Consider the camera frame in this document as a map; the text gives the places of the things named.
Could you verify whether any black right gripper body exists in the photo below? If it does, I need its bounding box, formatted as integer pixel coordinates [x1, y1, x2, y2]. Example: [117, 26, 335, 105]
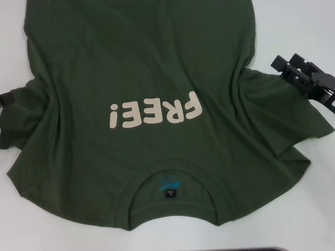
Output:
[281, 62, 335, 106]

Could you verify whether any dark green FREE T-shirt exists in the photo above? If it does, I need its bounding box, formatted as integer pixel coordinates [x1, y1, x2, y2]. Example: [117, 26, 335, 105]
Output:
[0, 0, 335, 225]

